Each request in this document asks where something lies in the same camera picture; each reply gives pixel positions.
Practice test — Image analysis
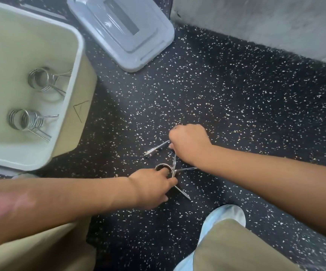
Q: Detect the metal spring collar clip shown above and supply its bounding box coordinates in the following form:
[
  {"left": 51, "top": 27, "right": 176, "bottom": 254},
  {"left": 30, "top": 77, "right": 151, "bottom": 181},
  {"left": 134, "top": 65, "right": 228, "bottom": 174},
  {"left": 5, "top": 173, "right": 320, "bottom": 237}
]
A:
[
  {"left": 154, "top": 163, "right": 198, "bottom": 201},
  {"left": 7, "top": 109, "right": 29, "bottom": 130},
  {"left": 28, "top": 67, "right": 73, "bottom": 98},
  {"left": 144, "top": 139, "right": 178, "bottom": 177},
  {"left": 21, "top": 110, "right": 60, "bottom": 143}
]

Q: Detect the person's right hand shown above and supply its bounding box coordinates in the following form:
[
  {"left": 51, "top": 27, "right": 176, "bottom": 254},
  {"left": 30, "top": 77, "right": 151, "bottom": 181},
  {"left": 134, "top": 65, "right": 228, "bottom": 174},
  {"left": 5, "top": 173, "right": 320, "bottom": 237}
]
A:
[{"left": 169, "top": 124, "right": 214, "bottom": 167}]

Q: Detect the light blue right shoe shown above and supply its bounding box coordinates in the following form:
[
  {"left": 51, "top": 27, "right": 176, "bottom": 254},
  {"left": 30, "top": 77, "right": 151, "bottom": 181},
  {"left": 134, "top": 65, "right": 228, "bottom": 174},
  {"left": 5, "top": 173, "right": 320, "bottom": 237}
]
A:
[{"left": 174, "top": 204, "right": 247, "bottom": 271}]

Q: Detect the cream plastic bin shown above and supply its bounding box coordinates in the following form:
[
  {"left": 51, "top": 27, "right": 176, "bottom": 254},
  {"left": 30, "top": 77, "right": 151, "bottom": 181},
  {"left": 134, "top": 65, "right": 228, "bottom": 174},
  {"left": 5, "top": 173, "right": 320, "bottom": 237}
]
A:
[{"left": 0, "top": 1, "right": 98, "bottom": 172}]

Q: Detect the person's left forearm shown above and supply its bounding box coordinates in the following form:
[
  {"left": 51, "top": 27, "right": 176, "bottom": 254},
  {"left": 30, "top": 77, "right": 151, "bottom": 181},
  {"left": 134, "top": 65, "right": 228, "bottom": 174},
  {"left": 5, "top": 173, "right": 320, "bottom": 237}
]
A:
[{"left": 0, "top": 175, "right": 132, "bottom": 247}]

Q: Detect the person's left hand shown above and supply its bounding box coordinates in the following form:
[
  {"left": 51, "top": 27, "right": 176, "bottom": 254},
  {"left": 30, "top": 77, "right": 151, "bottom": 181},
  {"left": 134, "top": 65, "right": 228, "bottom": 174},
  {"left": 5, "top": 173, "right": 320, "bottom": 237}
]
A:
[{"left": 128, "top": 168, "right": 178, "bottom": 210}]

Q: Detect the person's right forearm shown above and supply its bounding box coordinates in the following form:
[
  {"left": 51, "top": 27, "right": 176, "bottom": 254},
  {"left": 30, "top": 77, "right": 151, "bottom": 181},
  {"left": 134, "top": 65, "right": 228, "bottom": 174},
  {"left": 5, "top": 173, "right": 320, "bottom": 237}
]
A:
[{"left": 198, "top": 144, "right": 326, "bottom": 247}]

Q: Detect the person's trouser leg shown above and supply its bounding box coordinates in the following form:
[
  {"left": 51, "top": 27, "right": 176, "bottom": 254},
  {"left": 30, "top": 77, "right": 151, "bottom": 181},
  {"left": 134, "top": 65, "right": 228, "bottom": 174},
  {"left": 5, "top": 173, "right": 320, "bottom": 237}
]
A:
[
  {"left": 192, "top": 218, "right": 303, "bottom": 271},
  {"left": 0, "top": 217, "right": 97, "bottom": 271}
]

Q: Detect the person's right trouser leg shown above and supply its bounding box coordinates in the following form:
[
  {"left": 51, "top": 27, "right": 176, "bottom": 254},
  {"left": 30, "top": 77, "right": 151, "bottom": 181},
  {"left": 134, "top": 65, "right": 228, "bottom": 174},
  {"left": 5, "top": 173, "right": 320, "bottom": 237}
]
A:
[{"left": 192, "top": 218, "right": 303, "bottom": 271}]

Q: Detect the person's left trouser leg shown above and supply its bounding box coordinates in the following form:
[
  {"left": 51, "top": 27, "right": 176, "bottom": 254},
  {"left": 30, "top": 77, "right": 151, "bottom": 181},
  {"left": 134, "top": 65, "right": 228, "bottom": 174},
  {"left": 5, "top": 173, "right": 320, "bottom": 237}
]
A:
[{"left": 0, "top": 217, "right": 97, "bottom": 271}]

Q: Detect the grey plastic bin lid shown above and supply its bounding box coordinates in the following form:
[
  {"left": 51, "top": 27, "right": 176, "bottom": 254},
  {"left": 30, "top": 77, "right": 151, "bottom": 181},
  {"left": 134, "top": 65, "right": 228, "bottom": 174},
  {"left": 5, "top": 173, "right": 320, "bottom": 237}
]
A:
[{"left": 67, "top": 0, "right": 175, "bottom": 73}]

